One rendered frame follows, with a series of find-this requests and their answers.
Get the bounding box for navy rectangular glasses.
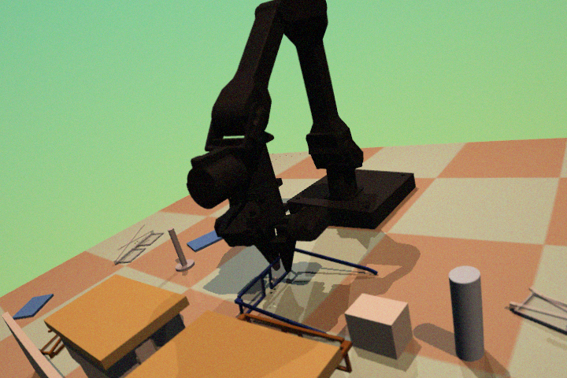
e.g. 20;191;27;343
234;248;378;332

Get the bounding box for blue flat slab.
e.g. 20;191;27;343
187;230;223;253
13;294;54;320

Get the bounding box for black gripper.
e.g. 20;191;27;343
235;175;332;272

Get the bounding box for grey cylinder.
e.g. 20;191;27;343
448;265;484;361

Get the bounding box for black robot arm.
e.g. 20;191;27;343
187;0;364;247

